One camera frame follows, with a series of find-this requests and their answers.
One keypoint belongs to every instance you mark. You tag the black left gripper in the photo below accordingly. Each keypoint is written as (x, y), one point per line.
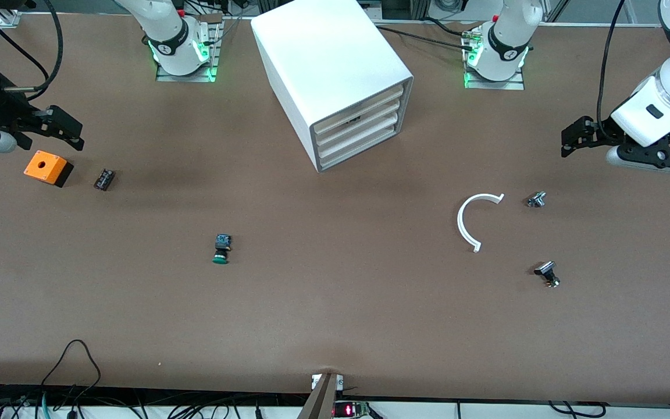
(601, 131)

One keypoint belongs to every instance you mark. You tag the green push button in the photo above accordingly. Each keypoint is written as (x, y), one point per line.
(221, 247)

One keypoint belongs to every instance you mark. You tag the white labelled plastic drawer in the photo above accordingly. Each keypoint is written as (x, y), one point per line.
(370, 119)

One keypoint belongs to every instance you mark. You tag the white drawer cabinet housing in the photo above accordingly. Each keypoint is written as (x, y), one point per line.
(323, 52)

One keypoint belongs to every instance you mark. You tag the small black terminal block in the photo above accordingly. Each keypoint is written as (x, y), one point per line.
(104, 179)

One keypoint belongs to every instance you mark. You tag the white curved plastic arc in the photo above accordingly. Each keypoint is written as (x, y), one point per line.
(460, 222)

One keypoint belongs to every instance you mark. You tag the device with red display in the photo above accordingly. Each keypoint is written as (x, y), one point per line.
(346, 411)

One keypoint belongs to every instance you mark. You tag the orange button enclosure box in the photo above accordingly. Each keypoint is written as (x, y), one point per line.
(44, 166)

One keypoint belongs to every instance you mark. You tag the small silver switch part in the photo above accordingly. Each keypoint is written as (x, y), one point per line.
(536, 199)

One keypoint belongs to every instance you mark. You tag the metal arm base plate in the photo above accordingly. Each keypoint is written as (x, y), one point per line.
(163, 75)
(515, 85)

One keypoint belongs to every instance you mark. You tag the aluminium frame profile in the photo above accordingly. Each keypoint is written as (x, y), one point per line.
(9, 20)

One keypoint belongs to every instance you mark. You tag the black headed switch part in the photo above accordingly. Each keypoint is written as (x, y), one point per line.
(545, 269)

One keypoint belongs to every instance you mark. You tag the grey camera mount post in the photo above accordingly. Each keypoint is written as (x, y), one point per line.
(323, 398)

